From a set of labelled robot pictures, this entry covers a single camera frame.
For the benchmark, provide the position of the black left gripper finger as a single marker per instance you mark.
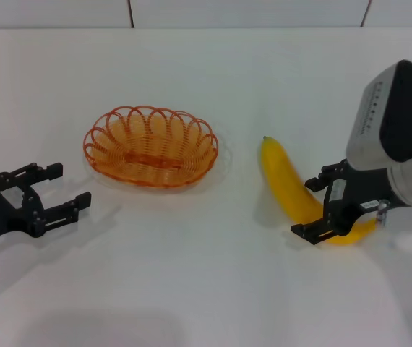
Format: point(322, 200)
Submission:
point(29, 172)
point(65, 211)

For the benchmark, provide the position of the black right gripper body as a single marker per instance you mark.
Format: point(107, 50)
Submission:
point(354, 202)

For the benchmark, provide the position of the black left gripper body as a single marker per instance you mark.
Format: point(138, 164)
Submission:
point(0, 213)

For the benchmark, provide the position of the yellow banana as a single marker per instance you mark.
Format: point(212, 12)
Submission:
point(285, 173)

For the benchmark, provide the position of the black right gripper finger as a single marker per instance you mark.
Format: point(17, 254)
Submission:
point(314, 231)
point(323, 179)

